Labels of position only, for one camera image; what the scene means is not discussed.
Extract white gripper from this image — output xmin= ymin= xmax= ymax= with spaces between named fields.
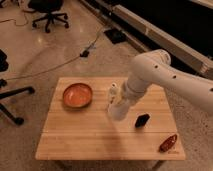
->
xmin=113 ymin=87 xmax=137 ymax=106

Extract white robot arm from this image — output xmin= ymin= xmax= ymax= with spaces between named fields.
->
xmin=108 ymin=49 xmax=213 ymax=120

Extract black eraser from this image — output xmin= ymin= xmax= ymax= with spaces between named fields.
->
xmin=135 ymin=114 xmax=150 ymax=128

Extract small white bottle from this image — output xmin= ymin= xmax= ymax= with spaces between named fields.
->
xmin=108 ymin=83 xmax=118 ymax=104

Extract black floor plate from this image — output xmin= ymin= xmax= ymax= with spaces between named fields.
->
xmin=104 ymin=29 xmax=126 ymax=44

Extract orange bowl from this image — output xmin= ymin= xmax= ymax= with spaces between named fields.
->
xmin=63 ymin=83 xmax=93 ymax=108

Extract wooden table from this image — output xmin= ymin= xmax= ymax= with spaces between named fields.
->
xmin=35 ymin=77 xmax=185 ymax=160

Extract red-brown oval object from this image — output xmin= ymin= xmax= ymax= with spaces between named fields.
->
xmin=159 ymin=134 xmax=177 ymax=152

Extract black office chair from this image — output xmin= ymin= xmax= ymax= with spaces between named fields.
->
xmin=28 ymin=0 xmax=69 ymax=33

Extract black chair base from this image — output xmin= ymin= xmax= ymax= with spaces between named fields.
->
xmin=0 ymin=86 xmax=35 ymax=126

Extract grey metal rail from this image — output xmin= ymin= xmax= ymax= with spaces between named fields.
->
xmin=79 ymin=0 xmax=213 ymax=80

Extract black floor cable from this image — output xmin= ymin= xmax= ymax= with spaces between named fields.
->
xmin=5 ymin=31 xmax=102 ymax=81

